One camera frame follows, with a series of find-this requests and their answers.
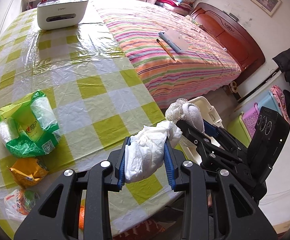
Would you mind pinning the clear printed snack wrapper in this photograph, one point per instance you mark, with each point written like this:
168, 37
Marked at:
19, 203

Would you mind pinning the red wooden headboard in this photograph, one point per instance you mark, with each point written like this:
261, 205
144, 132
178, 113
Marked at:
232, 36

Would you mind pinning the green plastic tissue pack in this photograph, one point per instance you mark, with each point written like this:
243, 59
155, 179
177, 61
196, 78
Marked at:
28, 127

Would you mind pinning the purple plastic basket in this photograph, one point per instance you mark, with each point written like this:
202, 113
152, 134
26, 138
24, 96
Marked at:
250, 118

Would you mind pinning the orange fruit peel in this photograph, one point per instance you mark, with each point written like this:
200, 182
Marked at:
81, 217

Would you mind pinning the yellow checkered plastic tablecloth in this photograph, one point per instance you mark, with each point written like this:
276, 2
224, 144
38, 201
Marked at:
96, 95

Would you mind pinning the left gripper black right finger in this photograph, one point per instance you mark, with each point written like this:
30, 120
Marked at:
214, 198

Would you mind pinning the white tissue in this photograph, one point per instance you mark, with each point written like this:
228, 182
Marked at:
145, 153

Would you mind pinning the framed picture on wall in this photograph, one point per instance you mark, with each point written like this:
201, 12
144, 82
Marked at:
268, 6

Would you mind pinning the orange snack bag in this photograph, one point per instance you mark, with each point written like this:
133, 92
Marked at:
28, 172

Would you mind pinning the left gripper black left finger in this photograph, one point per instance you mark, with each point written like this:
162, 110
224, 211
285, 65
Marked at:
56, 214

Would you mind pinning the blue plastic storage bin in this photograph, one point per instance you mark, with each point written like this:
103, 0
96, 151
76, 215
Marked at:
268, 101

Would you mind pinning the pink cartoon bag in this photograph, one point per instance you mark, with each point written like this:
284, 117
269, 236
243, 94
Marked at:
280, 99

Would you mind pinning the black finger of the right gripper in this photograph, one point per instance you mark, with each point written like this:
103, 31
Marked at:
227, 141
205, 148

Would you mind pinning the yellow pencil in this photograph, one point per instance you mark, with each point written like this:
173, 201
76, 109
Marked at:
165, 49

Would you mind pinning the green plastic basket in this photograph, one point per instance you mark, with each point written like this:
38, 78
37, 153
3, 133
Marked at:
238, 129

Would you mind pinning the white desktop organizer box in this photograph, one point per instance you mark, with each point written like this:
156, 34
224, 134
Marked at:
56, 14

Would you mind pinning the striped colourful bed sheet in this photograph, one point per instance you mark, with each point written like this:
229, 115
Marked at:
167, 75

